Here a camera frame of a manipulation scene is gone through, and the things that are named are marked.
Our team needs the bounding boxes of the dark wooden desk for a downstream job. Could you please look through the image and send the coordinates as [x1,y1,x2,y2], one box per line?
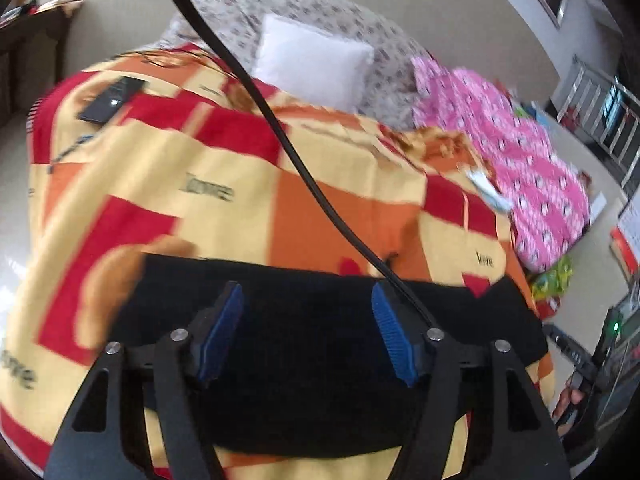
[1,0,85,124]

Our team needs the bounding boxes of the green yellow plastic bag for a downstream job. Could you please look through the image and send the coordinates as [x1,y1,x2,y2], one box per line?
[530,255,574,301]

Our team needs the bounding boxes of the black smartphone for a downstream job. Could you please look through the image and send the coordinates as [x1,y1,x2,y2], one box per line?
[78,77,146,126]

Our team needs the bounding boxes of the metal rack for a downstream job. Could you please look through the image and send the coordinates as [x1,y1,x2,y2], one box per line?
[555,56,640,195]

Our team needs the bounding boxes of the orange red love blanket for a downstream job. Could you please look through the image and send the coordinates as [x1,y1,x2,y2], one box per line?
[1,45,526,474]

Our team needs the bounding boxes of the light blue face mask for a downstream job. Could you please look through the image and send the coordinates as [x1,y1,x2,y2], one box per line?
[465,169,514,214]

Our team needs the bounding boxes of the pink penguin quilt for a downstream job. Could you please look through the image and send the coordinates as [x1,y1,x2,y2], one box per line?
[411,56,589,273]

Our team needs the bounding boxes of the floral grey bedding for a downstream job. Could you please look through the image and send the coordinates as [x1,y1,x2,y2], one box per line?
[159,0,432,131]

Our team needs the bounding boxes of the right hand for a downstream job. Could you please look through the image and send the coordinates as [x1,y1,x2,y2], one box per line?
[552,387,585,436]

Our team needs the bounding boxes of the white square pillow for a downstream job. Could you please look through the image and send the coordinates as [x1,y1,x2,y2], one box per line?
[252,14,374,113]

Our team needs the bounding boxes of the black pants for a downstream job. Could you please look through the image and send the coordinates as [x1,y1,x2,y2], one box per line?
[106,252,550,460]

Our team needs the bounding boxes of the red package on floor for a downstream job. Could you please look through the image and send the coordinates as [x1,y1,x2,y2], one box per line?
[536,296,561,321]

